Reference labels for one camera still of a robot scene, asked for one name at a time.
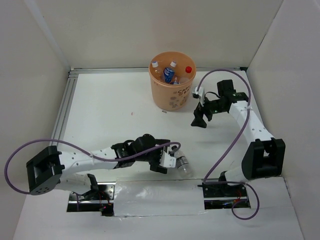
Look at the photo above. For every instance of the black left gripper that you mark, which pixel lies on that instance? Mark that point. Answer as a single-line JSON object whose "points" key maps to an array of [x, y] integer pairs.
{"points": [[155, 166]]}

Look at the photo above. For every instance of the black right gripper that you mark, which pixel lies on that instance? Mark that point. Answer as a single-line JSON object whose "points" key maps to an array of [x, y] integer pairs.
{"points": [[198, 113]]}

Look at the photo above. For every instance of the small black cap bottle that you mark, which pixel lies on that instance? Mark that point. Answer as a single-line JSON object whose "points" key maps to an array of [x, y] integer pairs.
{"points": [[182, 164]]}

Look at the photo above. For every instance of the red label clear water bottle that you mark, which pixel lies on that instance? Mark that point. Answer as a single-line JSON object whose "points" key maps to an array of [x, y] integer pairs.
{"points": [[186, 75]]}

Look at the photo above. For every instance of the blue label bottle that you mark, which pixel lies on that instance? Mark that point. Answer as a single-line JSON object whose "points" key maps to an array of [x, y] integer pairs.
{"points": [[169, 72]]}

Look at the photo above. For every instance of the tall clear unlabelled bottle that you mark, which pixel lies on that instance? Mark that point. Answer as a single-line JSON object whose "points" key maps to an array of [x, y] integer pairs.
{"points": [[158, 72]]}

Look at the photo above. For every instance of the orange juice bottle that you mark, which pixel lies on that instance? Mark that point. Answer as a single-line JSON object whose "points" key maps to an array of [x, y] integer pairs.
{"points": [[175, 80]]}

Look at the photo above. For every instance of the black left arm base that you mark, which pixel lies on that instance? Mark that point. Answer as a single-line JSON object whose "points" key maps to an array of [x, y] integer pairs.
{"points": [[100, 199]]}

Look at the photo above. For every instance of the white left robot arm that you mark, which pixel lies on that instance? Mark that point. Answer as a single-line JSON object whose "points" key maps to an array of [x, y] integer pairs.
{"points": [[53, 169]]}

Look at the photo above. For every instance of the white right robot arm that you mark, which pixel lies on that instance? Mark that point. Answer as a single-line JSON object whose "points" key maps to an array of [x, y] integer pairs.
{"points": [[265, 154]]}

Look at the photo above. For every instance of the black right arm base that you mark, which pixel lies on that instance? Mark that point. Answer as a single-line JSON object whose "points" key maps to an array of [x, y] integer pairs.
{"points": [[223, 196]]}

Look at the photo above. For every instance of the peach cartoon plastic bin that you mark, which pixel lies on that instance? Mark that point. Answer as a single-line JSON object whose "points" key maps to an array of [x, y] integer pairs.
{"points": [[171, 97]]}

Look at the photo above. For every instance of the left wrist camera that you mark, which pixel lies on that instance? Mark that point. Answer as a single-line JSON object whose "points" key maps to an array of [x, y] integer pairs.
{"points": [[168, 159]]}

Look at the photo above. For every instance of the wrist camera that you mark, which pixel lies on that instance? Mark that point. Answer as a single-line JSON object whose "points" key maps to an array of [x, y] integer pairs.
{"points": [[199, 93], [168, 159]]}

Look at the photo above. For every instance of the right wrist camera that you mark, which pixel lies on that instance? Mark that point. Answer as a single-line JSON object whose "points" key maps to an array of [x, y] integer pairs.
{"points": [[199, 93]]}

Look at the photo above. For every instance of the aluminium frame rail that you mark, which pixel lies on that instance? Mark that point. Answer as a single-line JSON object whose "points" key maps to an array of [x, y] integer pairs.
{"points": [[104, 107]]}

